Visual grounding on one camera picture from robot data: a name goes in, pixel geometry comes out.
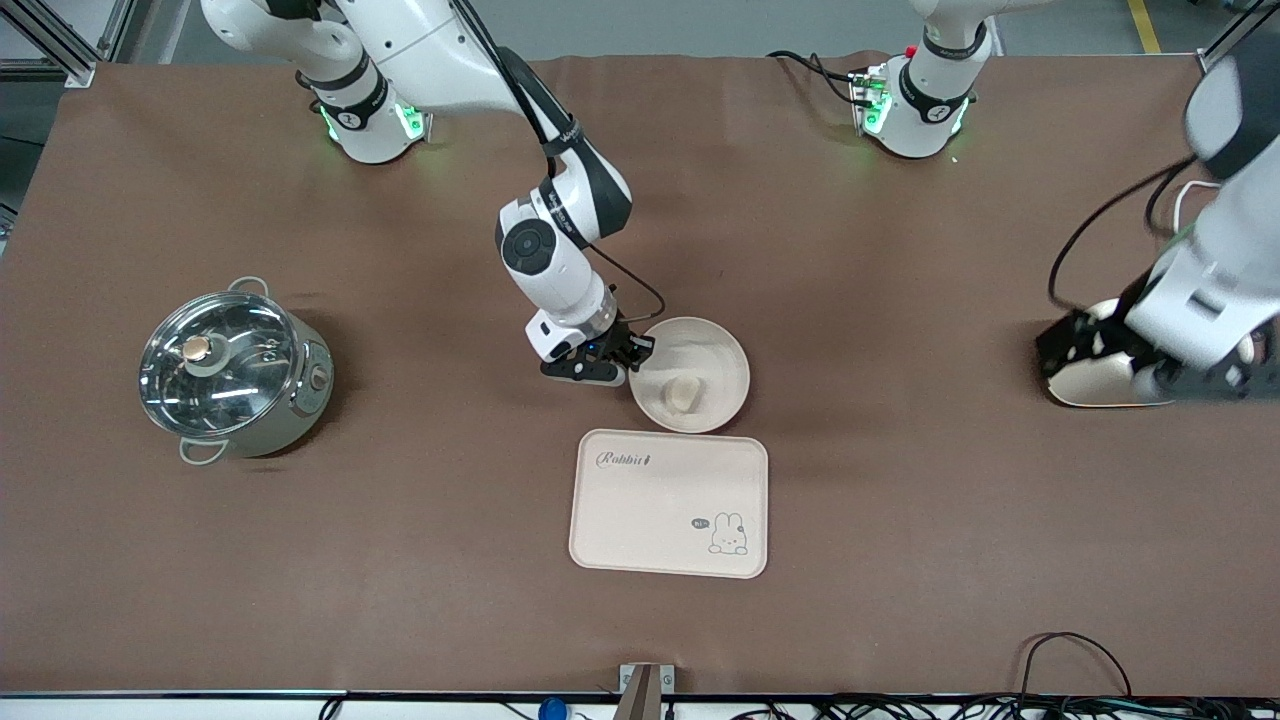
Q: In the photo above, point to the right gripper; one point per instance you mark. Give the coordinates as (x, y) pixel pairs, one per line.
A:
(622, 345)

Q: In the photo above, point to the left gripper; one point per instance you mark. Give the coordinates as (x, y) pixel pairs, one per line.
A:
(1098, 343)

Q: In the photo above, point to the white steamed bun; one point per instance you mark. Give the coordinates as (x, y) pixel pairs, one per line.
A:
(685, 393)

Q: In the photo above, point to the beige round bowl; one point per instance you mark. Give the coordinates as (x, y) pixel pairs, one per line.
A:
(715, 355)

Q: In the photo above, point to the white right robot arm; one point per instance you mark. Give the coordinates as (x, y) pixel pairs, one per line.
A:
(560, 270)

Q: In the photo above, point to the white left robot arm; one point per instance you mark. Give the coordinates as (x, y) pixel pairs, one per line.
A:
(930, 110)

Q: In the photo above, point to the cream tray with rabbit print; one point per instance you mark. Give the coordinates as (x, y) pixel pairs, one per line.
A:
(660, 510)

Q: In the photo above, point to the brown table mat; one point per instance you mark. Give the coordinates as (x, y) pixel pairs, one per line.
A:
(400, 550)

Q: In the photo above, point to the steel cooking pot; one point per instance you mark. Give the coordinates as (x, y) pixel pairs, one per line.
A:
(300, 400)

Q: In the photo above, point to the blue round cap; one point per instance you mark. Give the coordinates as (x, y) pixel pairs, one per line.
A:
(552, 709)

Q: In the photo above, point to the glass pot lid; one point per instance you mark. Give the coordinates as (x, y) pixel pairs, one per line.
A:
(215, 360)

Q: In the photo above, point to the metal table edge bracket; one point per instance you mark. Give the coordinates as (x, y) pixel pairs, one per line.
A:
(645, 692)

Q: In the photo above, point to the aluminium frame profile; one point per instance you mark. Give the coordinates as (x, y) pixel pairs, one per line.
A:
(55, 40)

